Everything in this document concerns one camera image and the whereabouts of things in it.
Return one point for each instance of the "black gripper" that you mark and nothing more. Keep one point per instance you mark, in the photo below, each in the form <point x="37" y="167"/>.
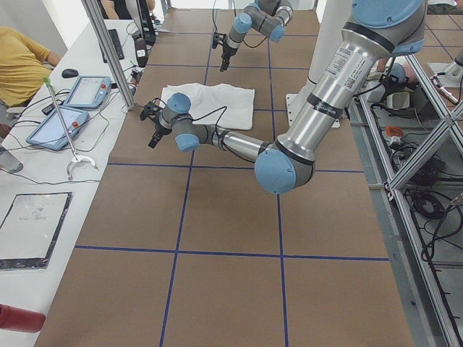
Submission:
<point x="226" y="53"/>
<point x="158" y="130"/>

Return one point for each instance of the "white long-sleeve printed shirt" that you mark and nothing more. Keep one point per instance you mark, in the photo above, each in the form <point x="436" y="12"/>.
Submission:
<point x="206" y="101"/>

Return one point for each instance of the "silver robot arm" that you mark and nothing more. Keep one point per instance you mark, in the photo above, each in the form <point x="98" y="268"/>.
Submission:
<point x="354" y="35"/>
<point x="269" y="18"/>

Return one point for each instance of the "upper blue teach pendant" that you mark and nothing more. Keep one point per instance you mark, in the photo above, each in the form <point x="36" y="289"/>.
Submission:
<point x="88" y="92"/>

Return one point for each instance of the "black computer mouse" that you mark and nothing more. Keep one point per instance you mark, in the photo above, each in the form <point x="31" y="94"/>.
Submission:
<point x="69" y="73"/>

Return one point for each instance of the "grabber stick green tip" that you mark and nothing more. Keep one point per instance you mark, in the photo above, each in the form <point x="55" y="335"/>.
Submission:
<point x="77" y="158"/>

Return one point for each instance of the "person in yellow shirt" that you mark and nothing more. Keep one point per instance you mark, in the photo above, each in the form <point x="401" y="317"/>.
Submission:
<point x="24" y="65"/>

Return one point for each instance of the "silver foil tray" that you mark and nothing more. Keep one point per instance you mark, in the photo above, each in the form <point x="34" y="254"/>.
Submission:
<point x="31" y="228"/>

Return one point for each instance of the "red cylinder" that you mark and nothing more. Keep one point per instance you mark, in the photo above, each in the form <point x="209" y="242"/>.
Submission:
<point x="21" y="320"/>

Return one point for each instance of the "aluminium frame post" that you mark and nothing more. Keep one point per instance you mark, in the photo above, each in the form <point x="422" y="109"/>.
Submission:
<point x="96" y="19"/>

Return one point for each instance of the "orange device on rail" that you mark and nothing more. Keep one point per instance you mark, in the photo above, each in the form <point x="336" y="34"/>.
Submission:
<point x="393" y="131"/>

